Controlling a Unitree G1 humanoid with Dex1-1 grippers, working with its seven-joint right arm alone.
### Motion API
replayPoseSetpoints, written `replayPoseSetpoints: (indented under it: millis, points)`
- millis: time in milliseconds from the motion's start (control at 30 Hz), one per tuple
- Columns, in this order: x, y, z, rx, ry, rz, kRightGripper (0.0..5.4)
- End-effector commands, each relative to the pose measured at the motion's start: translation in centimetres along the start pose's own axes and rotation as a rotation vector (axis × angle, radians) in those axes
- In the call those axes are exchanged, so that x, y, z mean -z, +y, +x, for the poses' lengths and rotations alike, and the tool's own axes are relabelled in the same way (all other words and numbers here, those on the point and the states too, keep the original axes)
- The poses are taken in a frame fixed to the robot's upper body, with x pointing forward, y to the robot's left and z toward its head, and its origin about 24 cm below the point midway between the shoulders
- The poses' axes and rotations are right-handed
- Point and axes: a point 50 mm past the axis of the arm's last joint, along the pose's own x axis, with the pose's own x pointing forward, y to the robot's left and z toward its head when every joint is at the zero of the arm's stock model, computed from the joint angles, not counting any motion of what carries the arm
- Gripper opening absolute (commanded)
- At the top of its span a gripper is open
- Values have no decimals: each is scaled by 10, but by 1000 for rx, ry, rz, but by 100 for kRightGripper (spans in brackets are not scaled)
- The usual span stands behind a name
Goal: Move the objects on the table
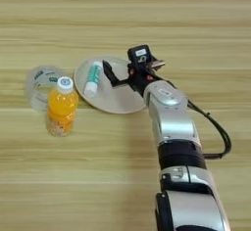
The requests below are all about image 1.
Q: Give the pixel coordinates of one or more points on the orange juice bottle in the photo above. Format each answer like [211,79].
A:
[62,107]

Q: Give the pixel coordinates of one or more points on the beige round plate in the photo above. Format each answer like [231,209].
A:
[114,94]

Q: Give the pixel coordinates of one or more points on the clear plastic cup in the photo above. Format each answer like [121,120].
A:
[39,84]

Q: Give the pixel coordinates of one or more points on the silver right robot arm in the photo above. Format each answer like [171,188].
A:
[171,117]

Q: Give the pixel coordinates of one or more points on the white green tube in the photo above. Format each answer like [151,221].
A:
[93,80]

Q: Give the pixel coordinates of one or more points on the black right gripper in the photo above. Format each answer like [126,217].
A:
[140,78]

